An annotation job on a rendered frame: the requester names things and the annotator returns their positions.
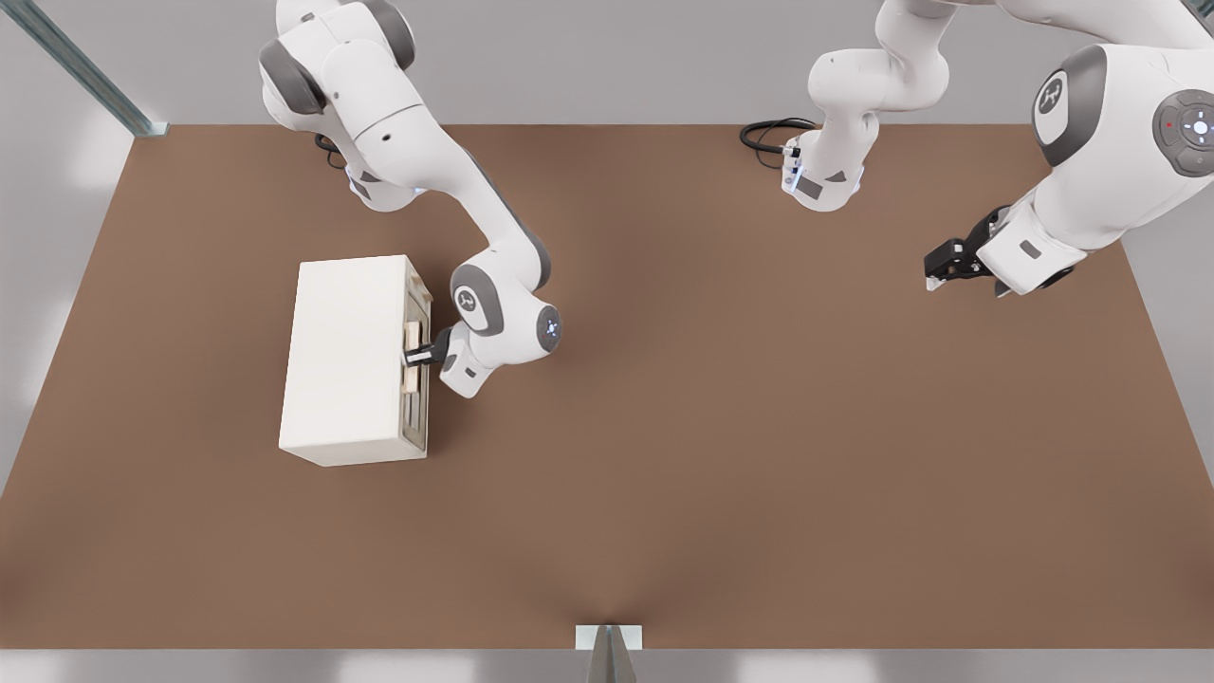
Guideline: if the oven door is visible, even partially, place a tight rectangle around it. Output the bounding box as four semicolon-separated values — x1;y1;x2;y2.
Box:
401;256;435;458

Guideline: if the white oven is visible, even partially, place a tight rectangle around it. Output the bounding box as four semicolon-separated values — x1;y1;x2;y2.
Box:
278;254;435;468

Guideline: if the silver frame post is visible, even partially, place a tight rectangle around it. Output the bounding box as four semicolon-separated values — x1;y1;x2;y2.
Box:
575;623;644;683
0;0;171;138

